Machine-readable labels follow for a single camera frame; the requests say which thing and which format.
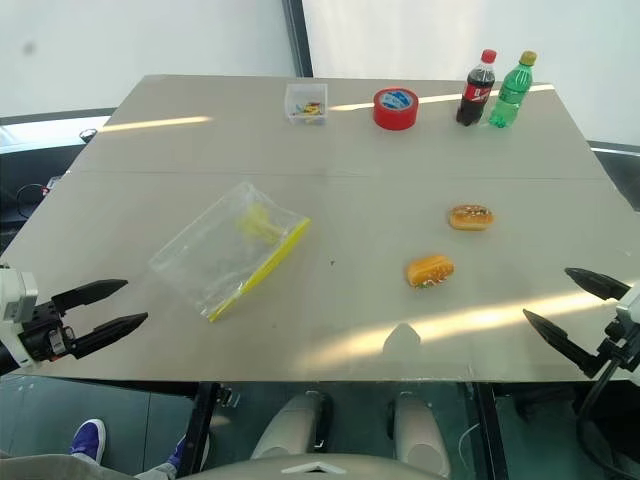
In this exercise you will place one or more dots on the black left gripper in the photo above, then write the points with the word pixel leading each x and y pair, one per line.
pixel 47 332

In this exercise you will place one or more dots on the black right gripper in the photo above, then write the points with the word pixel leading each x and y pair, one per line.
pixel 622 346

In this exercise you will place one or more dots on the clear zip bag yellow seal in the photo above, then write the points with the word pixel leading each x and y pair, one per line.
pixel 220 255

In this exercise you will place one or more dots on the hot dog bun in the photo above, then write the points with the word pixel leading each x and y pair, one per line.
pixel 471 217

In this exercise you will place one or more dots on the sandwich bread roll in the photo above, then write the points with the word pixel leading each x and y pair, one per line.
pixel 430 271

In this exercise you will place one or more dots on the blue shoe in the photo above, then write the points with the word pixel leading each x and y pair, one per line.
pixel 177 452
pixel 89 440

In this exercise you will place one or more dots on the small red white device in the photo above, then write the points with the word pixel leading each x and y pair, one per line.
pixel 53 184

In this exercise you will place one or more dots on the black table leg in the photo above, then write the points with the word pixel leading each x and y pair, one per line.
pixel 485 430
pixel 197 425

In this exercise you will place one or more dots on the grey trouser leg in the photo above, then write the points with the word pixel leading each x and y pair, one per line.
pixel 60 467

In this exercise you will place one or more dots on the grey robot right leg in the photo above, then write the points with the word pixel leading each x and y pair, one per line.
pixel 417 430

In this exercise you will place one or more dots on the grey robot leg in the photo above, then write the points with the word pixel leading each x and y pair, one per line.
pixel 417 430
pixel 292 425

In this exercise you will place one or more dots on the grey robot left leg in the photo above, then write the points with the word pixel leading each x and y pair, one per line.
pixel 292 425

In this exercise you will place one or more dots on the green soda bottle yellow cap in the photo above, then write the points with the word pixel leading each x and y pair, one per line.
pixel 510 95

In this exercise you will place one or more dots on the cola bottle red cap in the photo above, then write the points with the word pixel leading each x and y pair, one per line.
pixel 475 95

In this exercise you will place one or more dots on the grey robot torso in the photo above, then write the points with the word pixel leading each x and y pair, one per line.
pixel 310 469

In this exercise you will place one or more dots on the red tape roll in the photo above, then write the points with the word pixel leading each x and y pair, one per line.
pixel 395 112

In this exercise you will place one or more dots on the clear plastic box coloured clips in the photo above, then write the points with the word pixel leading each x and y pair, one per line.
pixel 306 102

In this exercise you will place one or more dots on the dark window pillar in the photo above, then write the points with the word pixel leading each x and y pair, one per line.
pixel 298 37

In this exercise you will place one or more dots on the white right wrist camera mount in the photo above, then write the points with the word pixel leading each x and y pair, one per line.
pixel 631 305

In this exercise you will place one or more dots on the metal table bracket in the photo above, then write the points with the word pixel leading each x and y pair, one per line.
pixel 229 395

